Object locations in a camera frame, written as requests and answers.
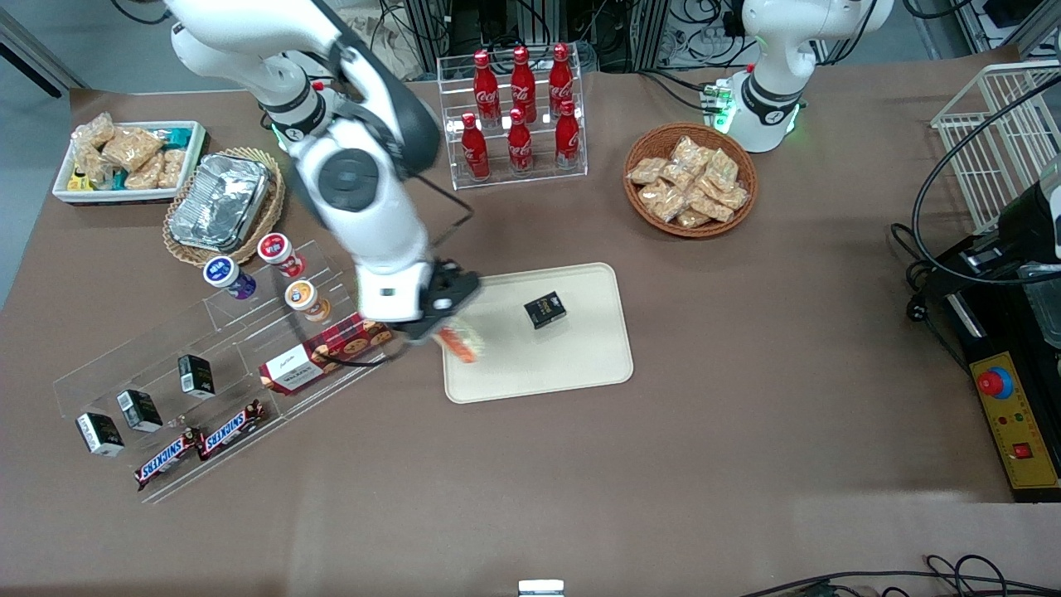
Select aluminium foil container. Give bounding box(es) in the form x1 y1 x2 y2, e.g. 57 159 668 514
169 153 275 254

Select black plug with cable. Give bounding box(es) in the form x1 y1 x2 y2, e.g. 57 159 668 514
891 222 939 324

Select small black white box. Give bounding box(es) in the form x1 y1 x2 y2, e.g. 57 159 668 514
177 354 216 398
75 412 126 458
116 389 164 434

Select clear acrylic stepped display stand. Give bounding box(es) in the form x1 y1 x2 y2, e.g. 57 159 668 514
52 239 392 505

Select white wire basket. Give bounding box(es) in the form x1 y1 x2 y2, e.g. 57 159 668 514
930 61 1061 235

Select beige plastic tray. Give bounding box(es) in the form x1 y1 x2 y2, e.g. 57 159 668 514
442 262 635 405

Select black cables at table edge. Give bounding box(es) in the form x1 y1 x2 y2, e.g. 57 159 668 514
738 554 1061 597

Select round wicker basket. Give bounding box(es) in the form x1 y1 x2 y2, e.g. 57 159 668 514
623 123 758 239

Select dark metal bar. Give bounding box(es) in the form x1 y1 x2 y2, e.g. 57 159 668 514
0 8 88 90

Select oval wicker basket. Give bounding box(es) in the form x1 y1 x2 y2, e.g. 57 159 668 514
162 148 287 268

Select red lid cup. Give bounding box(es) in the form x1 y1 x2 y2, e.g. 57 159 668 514
257 232 306 279

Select clear acrylic bottle rack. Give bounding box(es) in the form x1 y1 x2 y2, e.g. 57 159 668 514
437 46 589 192

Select red cola bottle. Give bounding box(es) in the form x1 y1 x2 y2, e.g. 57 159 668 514
507 108 534 175
511 46 537 124
549 43 574 117
555 99 581 169
461 113 490 181
474 50 501 127

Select orange lid cup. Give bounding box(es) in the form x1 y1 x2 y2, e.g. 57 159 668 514
284 279 332 323

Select thick black looped cable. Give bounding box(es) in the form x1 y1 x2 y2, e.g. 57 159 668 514
911 75 1061 287

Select red tartan cookie box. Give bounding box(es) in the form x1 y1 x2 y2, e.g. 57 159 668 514
259 313 394 396

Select black left arm base cable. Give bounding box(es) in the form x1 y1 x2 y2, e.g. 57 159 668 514
638 68 730 113

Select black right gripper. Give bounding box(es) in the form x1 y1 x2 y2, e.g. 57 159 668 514
402 260 485 343

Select triangle sandwich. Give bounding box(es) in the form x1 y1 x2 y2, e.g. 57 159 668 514
438 322 486 364

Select white rectangular bin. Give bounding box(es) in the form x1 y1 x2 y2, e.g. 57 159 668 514
51 121 208 206

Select black yellow control box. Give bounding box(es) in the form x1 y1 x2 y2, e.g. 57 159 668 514
937 236 1061 504

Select small black box gold print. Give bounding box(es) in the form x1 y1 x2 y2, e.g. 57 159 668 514
523 291 568 331

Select beige crumpled cloth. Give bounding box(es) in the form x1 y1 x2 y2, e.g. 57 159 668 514
369 12 424 84

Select purple lid cup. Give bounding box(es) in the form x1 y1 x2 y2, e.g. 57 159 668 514
203 256 258 301

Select clear plastic container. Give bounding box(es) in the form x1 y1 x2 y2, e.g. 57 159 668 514
1015 261 1061 349

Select snickers chocolate bar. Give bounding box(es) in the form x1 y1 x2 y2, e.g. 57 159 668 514
135 428 204 492
197 399 267 461

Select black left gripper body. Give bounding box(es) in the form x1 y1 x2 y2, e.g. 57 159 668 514
962 178 1061 274

